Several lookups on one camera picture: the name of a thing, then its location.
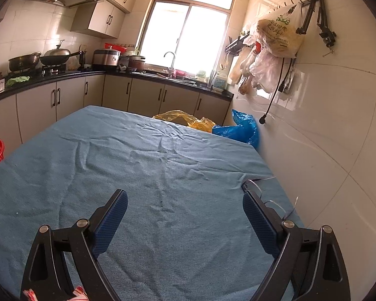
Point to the red plastic container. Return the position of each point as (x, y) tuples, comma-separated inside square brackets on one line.
[(116, 47)]

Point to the yellow plastic bag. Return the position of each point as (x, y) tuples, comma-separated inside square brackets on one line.
[(181, 117)]

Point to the black wok with lid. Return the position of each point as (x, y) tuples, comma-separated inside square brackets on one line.
[(56, 58)]

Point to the chrome faucet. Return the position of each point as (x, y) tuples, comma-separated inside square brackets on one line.
[(172, 65)]

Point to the wall knife rack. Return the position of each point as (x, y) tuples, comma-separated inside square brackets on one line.
[(236, 45)]

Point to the green cloth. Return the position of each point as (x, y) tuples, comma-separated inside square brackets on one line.
[(17, 81)]

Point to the gas stove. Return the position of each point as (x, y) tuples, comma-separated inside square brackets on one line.
[(53, 69)]

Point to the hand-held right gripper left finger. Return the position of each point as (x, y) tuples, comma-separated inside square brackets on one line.
[(112, 222)]

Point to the beige wall cabinets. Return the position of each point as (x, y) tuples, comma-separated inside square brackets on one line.
[(103, 18)]

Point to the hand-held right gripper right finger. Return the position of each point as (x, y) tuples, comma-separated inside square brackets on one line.
[(260, 225)]

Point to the steel rice cooker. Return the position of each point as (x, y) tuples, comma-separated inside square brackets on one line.
[(106, 59)]

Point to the steel wok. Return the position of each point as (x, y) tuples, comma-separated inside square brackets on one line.
[(23, 62)]

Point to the brown cooking pot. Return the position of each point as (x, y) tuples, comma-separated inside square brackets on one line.
[(137, 64)]

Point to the kitchen window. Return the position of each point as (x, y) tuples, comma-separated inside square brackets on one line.
[(188, 31)]

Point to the blue tablecloth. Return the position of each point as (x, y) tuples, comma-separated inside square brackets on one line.
[(163, 178)]

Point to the dark framed eyeglasses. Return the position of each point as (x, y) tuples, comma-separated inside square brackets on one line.
[(247, 184)]

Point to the blue plastic bag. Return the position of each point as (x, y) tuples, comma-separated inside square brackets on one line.
[(244, 128)]

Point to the beige base cabinets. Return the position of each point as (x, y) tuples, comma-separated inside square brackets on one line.
[(34, 109)]

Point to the plastic detergent bottle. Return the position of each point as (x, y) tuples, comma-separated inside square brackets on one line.
[(220, 81)]

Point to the red white patterned cloth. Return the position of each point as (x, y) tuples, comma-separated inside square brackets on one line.
[(80, 293)]

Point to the large hanging plastic bag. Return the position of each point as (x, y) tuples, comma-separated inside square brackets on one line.
[(279, 34)]

